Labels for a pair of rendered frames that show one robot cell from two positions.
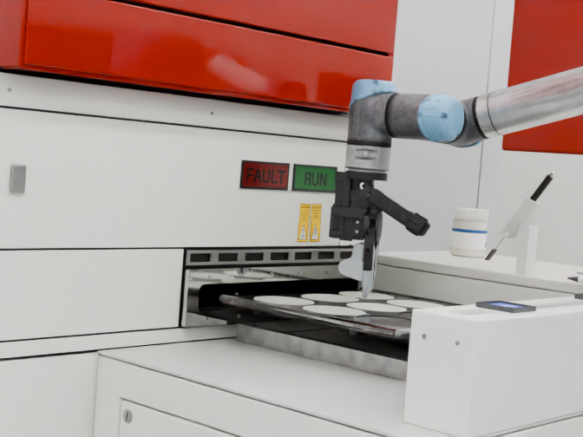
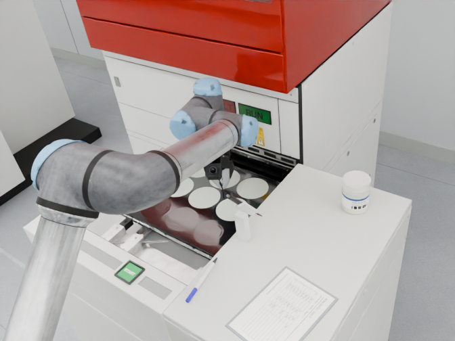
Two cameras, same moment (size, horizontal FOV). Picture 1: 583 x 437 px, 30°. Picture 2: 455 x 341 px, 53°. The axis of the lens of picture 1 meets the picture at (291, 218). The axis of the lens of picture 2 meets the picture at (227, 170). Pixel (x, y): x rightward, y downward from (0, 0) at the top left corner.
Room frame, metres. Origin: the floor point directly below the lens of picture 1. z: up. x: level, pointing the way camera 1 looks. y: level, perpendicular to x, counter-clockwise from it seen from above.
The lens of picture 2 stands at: (1.84, -1.23, 1.84)
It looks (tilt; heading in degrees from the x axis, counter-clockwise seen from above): 38 degrees down; 89
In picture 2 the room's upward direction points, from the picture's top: 9 degrees counter-clockwise
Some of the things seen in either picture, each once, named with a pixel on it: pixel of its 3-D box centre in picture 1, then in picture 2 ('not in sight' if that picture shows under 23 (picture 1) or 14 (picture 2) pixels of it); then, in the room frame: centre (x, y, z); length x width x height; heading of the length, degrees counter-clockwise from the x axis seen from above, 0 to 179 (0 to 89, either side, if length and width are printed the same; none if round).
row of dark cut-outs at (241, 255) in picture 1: (278, 256); (237, 144); (1.92, 0.02, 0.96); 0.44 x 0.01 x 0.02; 137
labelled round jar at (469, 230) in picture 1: (469, 232); (355, 192); (2.18, -0.36, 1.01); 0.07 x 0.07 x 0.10
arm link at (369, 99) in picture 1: (373, 114); (208, 100); (1.84, -0.12, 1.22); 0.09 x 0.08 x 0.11; 56
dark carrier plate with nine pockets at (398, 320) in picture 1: (376, 308); (204, 197); (1.78, -0.15, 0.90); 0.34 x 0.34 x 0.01; 47
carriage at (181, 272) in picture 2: not in sight; (152, 264); (1.61, -0.36, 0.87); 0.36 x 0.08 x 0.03; 137
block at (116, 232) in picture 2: not in sight; (112, 236); (1.50, -0.25, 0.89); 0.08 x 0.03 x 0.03; 47
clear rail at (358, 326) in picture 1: (304, 315); not in sight; (1.65, -0.03, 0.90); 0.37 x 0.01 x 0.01; 47
